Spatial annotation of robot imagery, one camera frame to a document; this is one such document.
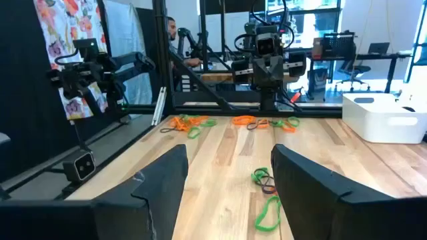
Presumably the black perforated crate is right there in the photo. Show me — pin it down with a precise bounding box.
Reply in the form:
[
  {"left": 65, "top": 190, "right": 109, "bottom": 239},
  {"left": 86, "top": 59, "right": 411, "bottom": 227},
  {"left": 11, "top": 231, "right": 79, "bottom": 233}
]
[{"left": 322, "top": 31, "right": 356, "bottom": 59}]

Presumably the floral patterned cloth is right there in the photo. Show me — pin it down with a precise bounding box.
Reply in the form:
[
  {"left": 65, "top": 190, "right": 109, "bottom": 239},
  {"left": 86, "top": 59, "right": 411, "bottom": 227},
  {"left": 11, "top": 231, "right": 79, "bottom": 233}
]
[{"left": 33, "top": 0, "right": 110, "bottom": 121}]

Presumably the black partition panel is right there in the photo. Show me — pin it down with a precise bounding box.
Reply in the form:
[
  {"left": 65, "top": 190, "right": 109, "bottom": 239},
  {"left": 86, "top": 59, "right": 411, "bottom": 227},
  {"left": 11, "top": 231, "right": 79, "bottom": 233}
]
[{"left": 0, "top": 0, "right": 113, "bottom": 183}]

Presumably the black aluminium rig frame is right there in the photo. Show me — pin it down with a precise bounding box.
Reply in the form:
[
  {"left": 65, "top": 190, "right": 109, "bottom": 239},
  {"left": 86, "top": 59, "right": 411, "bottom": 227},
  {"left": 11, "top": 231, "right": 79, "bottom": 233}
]
[{"left": 126, "top": 0, "right": 344, "bottom": 118}]

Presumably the black robot arm with camera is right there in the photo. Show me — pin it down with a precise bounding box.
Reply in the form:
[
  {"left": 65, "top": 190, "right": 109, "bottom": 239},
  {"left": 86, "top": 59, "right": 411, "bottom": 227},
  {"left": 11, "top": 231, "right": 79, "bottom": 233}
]
[{"left": 46, "top": 37, "right": 157, "bottom": 116}]

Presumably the light wooden bench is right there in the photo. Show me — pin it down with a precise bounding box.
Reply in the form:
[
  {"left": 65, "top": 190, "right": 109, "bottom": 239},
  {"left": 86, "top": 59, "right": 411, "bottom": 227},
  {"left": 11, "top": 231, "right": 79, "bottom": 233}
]
[{"left": 199, "top": 72, "right": 299, "bottom": 85}]

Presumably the silver aluminium rail piece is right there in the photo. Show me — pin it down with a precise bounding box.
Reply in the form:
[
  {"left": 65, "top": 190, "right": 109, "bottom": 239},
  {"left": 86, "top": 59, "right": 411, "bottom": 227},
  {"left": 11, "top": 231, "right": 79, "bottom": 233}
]
[{"left": 151, "top": 86, "right": 167, "bottom": 127}]

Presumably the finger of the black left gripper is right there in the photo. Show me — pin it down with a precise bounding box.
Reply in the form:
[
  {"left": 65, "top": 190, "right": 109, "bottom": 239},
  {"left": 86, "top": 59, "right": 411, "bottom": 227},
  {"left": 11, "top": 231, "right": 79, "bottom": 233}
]
[
  {"left": 252, "top": 56, "right": 270, "bottom": 89},
  {"left": 268, "top": 55, "right": 285, "bottom": 89}
]

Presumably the orange rubber band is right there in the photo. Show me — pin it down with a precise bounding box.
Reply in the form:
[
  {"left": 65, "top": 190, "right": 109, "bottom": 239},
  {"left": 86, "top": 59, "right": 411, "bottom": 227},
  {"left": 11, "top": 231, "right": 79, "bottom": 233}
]
[
  {"left": 169, "top": 115, "right": 191, "bottom": 132},
  {"left": 232, "top": 115, "right": 258, "bottom": 127},
  {"left": 256, "top": 119, "right": 297, "bottom": 134},
  {"left": 186, "top": 115, "right": 210, "bottom": 127}
]

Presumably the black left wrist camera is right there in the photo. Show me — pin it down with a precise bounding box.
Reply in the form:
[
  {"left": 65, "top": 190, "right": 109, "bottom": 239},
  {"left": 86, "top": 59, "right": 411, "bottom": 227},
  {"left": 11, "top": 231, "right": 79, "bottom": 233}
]
[{"left": 255, "top": 32, "right": 280, "bottom": 57}]

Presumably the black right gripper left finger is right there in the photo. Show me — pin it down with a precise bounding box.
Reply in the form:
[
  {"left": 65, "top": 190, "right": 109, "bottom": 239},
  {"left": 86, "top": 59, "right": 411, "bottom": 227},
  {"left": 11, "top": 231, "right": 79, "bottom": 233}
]
[{"left": 0, "top": 144, "right": 189, "bottom": 240}]

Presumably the black office chair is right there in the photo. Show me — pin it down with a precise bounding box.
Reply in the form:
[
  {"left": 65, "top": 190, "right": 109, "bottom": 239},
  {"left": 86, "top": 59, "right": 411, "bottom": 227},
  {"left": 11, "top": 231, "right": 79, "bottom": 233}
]
[{"left": 334, "top": 46, "right": 372, "bottom": 93}]

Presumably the small black depth camera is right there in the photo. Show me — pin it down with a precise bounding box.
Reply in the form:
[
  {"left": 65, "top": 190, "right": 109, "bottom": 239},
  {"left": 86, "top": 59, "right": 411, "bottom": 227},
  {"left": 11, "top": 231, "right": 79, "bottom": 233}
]
[{"left": 62, "top": 149, "right": 97, "bottom": 183}]

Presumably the dark laptop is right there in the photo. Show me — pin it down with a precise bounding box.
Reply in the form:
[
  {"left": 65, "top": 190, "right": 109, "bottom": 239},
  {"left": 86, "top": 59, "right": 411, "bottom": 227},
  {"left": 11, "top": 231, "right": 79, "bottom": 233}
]
[{"left": 367, "top": 41, "right": 391, "bottom": 55}]

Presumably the person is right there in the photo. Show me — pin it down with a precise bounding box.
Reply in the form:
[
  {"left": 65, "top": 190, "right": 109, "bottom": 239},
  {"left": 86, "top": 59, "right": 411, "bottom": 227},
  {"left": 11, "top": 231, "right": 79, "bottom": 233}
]
[{"left": 165, "top": 15, "right": 203, "bottom": 69}]

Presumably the white plastic basket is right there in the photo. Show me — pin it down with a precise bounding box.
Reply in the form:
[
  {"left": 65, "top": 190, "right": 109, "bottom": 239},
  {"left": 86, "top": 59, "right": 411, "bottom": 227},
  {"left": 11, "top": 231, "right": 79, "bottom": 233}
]
[{"left": 342, "top": 92, "right": 427, "bottom": 145}]

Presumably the white hanging cloth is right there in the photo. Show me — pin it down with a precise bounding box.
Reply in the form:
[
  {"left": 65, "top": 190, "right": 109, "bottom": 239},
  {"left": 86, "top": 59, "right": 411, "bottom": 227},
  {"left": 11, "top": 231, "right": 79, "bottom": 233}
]
[{"left": 102, "top": 0, "right": 153, "bottom": 105}]

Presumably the brown cardboard box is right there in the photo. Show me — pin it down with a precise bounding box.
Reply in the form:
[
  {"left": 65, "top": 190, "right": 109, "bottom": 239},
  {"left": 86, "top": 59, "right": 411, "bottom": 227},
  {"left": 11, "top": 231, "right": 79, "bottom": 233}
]
[{"left": 311, "top": 37, "right": 324, "bottom": 59}]

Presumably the black office desk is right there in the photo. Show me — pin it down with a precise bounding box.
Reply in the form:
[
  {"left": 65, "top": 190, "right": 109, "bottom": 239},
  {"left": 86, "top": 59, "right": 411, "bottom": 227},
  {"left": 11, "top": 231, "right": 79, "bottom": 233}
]
[{"left": 306, "top": 51, "right": 414, "bottom": 99}]

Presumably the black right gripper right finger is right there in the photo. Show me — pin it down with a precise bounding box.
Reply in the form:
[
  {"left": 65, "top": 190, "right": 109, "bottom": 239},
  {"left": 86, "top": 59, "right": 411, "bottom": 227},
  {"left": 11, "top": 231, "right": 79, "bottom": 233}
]
[{"left": 270, "top": 143, "right": 427, "bottom": 240}]

